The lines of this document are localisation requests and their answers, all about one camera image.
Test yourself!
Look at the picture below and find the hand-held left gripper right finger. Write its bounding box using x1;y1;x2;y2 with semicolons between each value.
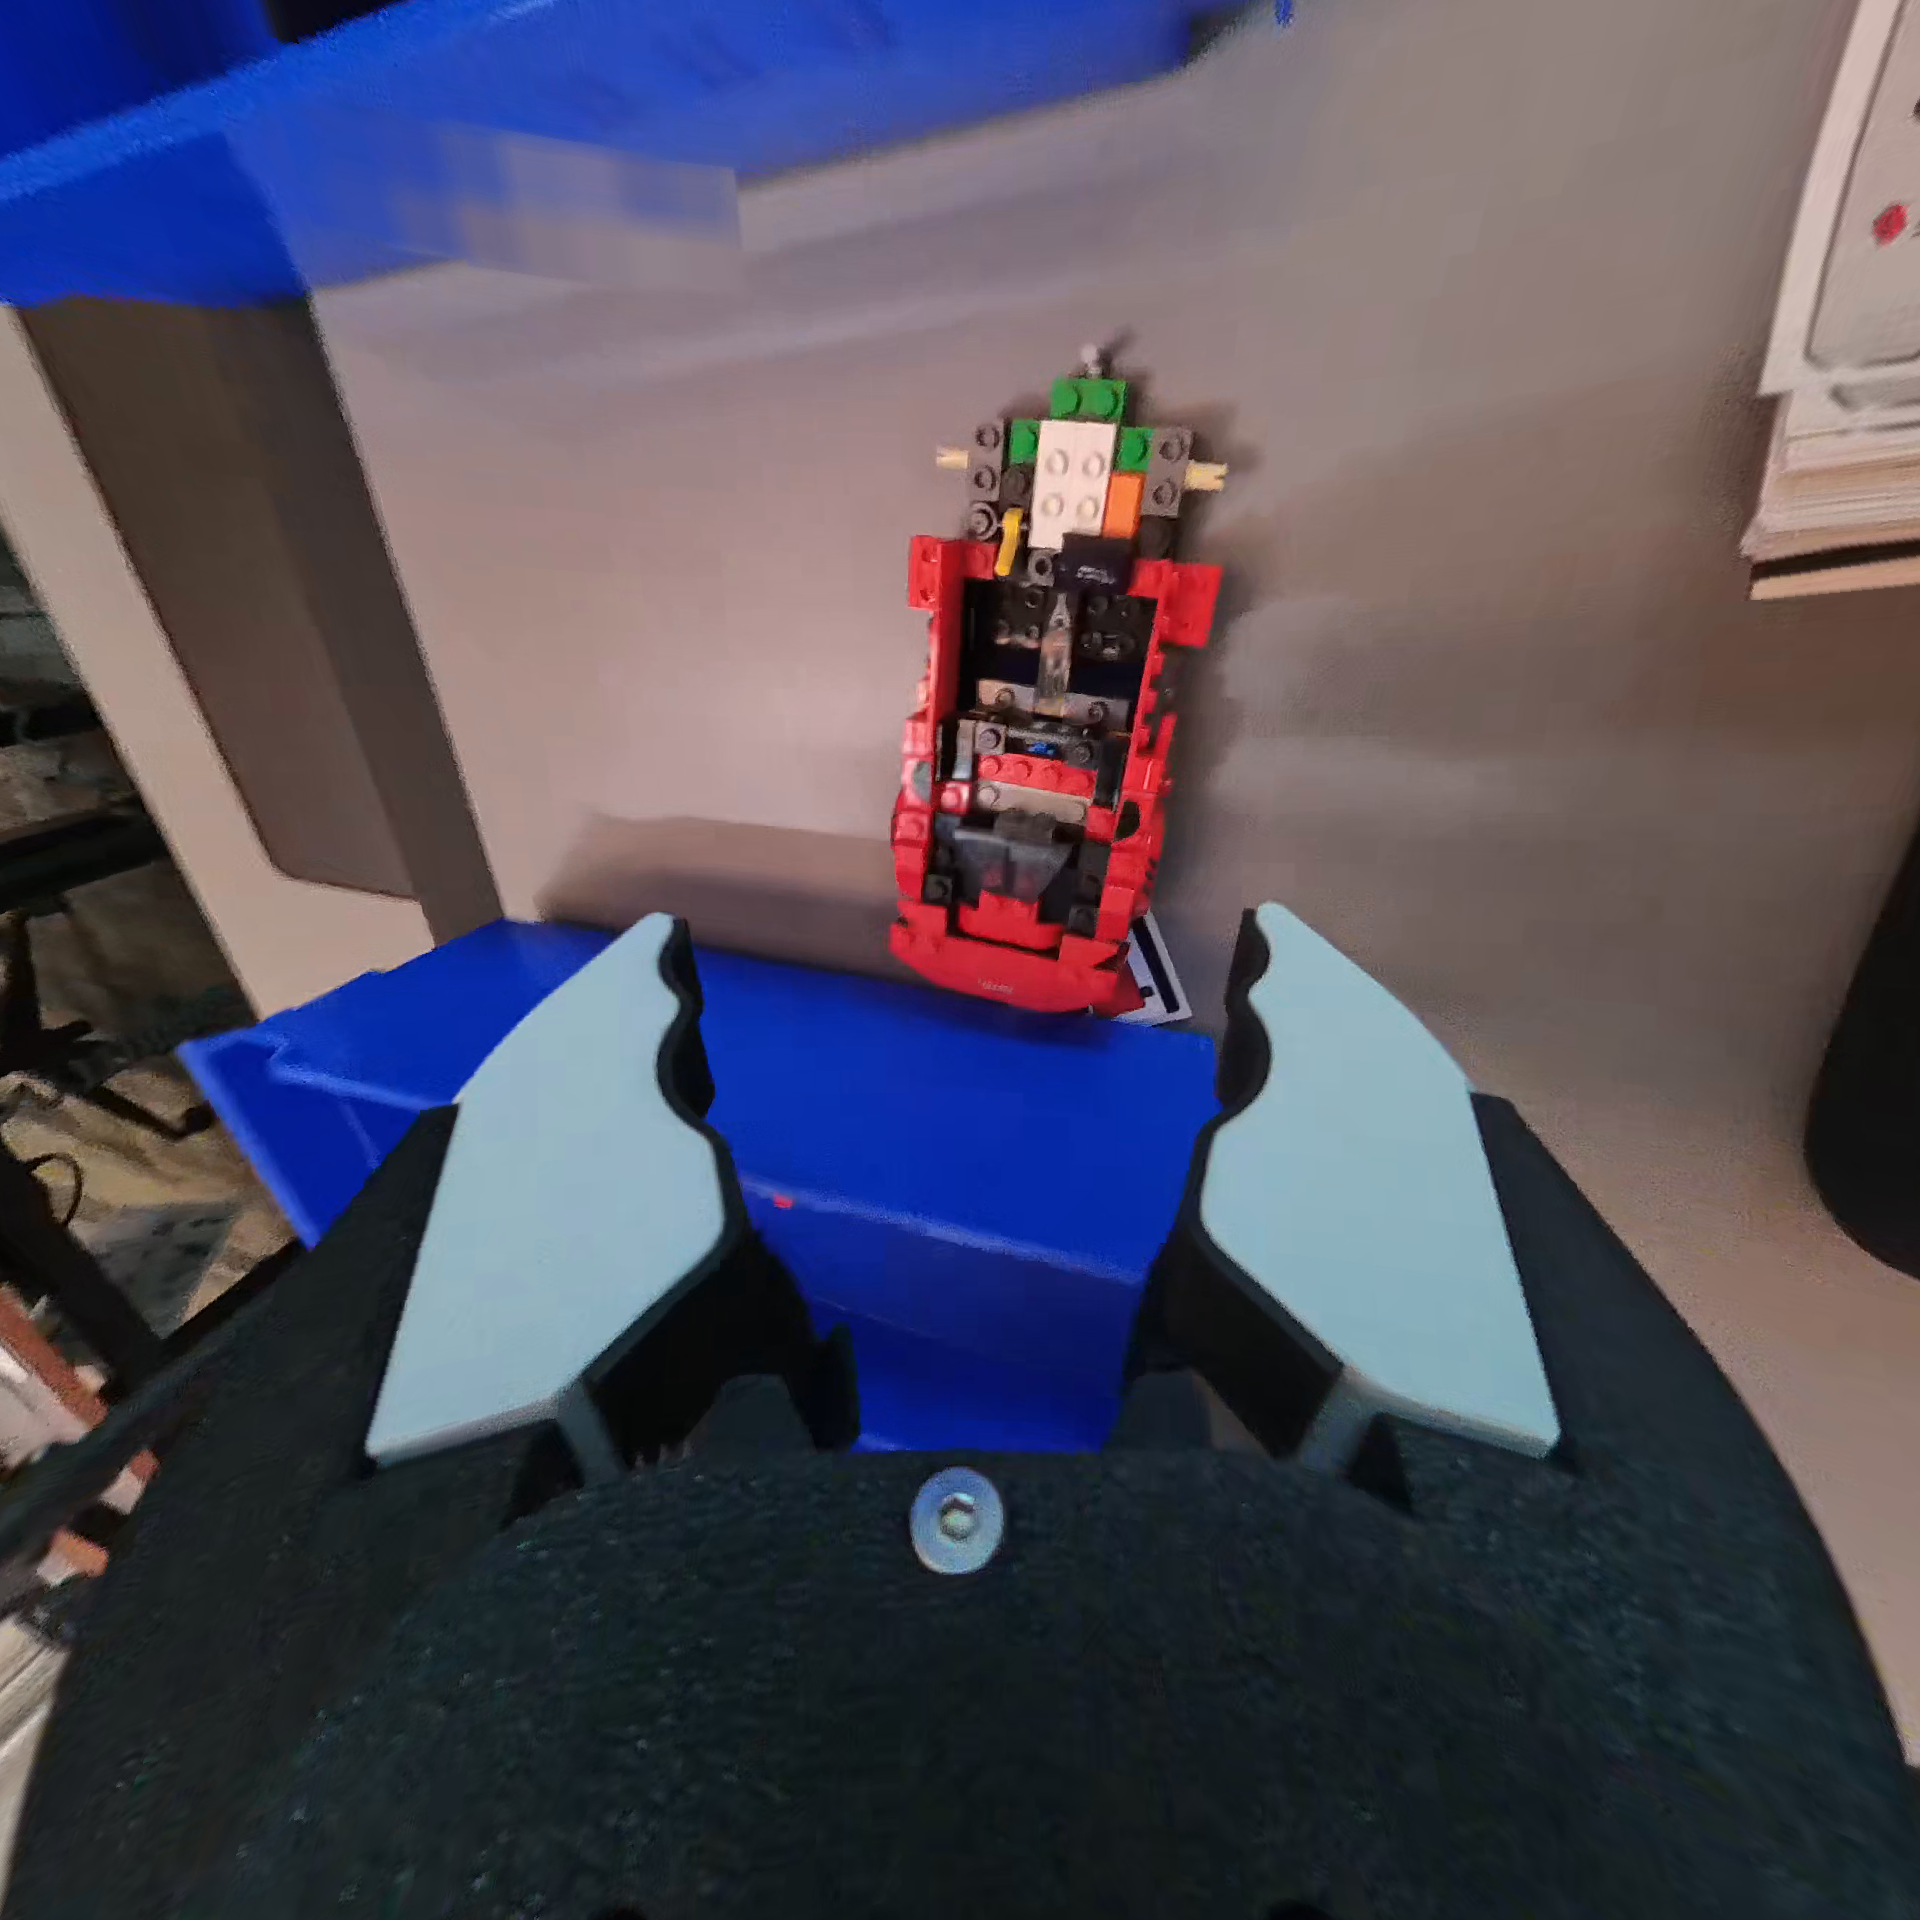
1126;901;1564;1488

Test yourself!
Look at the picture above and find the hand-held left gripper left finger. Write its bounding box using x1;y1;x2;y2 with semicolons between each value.
363;910;860;1488

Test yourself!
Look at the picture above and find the red toy brick car chassis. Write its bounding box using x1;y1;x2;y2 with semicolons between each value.
884;343;1233;1020

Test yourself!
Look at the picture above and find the blue plastic bin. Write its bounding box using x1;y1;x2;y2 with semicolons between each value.
0;0;1292;308
177;918;1225;1455

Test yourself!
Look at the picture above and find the white printed card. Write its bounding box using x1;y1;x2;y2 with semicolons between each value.
1119;918;1194;1028

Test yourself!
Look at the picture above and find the black rounded object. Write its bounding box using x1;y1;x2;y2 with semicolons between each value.
1804;832;1920;1277

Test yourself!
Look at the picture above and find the open instruction booklet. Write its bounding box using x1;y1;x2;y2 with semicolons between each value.
1740;0;1920;600

